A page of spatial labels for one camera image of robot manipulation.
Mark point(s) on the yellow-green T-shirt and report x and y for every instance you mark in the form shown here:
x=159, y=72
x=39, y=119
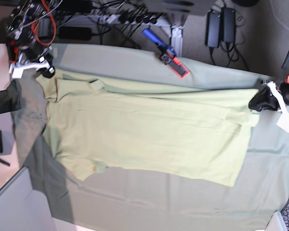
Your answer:
x=94, y=123

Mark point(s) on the black power brick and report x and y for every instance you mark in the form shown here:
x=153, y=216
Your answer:
x=75, y=33

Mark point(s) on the blue red clamp centre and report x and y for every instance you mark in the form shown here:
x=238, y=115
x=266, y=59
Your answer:
x=168, y=55

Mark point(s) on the black power adapter right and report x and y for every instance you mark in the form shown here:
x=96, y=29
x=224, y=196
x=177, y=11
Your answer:
x=228, y=25

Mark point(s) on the white power strip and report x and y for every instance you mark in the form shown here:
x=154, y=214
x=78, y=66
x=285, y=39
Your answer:
x=147, y=19

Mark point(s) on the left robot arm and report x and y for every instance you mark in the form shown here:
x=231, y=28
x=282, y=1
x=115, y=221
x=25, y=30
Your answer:
x=282, y=85

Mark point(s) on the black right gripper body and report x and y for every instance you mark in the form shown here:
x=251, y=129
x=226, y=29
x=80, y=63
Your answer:
x=48, y=70

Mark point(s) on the black power adapter left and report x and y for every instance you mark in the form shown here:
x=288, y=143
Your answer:
x=212, y=37

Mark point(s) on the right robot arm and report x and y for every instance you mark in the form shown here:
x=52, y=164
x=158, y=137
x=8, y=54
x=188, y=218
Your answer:
x=25, y=49

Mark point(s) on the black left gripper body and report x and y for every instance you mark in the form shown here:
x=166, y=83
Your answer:
x=264, y=100

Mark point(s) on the black power adapter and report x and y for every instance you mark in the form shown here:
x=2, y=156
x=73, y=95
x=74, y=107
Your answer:
x=212, y=37
x=228, y=25

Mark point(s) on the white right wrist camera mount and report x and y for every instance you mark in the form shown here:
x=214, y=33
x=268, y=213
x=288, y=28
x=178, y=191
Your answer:
x=22, y=63

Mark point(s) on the dark cloth at edge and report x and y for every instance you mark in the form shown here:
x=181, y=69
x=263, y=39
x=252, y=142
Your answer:
x=10, y=98

